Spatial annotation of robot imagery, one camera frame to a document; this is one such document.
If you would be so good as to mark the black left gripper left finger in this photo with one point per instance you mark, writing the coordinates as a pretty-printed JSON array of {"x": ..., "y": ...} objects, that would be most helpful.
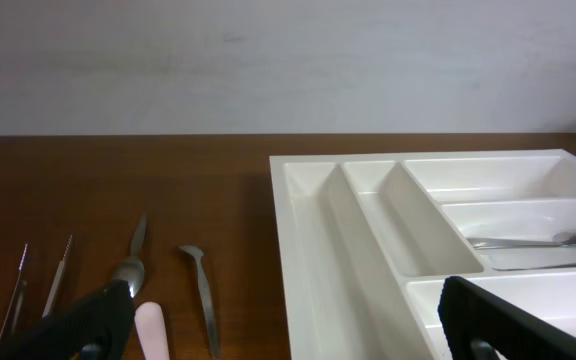
[{"x": 102, "y": 320}]

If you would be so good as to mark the pink plastic knife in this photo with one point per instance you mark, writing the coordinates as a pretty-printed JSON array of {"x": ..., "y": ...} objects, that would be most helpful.
[{"x": 151, "y": 330}]

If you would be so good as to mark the metal tweezers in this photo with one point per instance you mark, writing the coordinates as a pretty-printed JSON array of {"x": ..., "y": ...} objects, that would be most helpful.
[{"x": 15, "y": 305}]

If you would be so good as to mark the small bent metal spoon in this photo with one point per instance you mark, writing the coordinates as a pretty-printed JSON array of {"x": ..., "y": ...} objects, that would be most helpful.
[{"x": 206, "y": 300}]

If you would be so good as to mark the white plastic cutlery tray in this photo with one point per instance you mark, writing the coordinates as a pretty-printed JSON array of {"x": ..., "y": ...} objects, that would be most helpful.
[{"x": 366, "y": 242}]

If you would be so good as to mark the small silver teaspoon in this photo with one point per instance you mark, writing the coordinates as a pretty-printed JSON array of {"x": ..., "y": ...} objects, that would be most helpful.
[{"x": 131, "y": 269}]

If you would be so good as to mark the silver fork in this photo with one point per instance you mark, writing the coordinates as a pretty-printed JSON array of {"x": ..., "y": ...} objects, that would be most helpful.
[
  {"x": 562, "y": 239},
  {"x": 547, "y": 267}
]

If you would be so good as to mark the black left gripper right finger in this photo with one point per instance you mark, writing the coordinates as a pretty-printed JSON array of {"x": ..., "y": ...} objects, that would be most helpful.
[{"x": 480, "y": 325}]

